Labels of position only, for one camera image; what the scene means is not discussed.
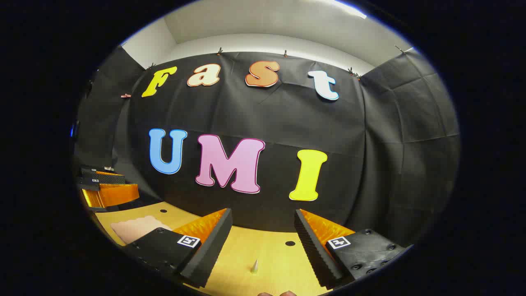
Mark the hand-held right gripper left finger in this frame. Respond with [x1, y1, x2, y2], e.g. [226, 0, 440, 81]
[123, 208, 233, 288]

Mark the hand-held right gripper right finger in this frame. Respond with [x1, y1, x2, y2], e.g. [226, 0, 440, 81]
[294, 209, 413, 289]

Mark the black backdrop cloth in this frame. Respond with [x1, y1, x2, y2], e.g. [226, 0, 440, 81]
[73, 45, 461, 247]

